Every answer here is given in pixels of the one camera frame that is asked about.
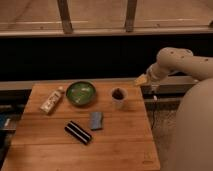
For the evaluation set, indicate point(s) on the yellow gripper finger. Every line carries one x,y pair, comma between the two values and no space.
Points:
142,79

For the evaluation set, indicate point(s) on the white bottle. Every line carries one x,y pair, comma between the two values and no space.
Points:
52,100

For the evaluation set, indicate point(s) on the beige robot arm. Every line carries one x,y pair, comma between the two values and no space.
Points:
191,146

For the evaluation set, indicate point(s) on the green ceramic bowl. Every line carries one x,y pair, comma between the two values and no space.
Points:
81,93

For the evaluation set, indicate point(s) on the brown cup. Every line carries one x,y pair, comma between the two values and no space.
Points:
119,96

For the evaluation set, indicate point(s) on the blue sponge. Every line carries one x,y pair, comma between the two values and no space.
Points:
96,119

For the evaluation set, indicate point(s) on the black white striped box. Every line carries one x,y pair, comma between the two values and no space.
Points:
79,133

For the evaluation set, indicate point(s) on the metal rail frame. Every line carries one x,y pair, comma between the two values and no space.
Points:
14,94

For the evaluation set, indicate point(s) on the right window post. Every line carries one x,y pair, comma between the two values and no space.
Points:
130,15

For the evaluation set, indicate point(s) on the window post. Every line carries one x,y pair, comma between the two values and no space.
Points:
130,15
65,16

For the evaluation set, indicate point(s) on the left window post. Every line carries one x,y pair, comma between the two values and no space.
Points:
65,16

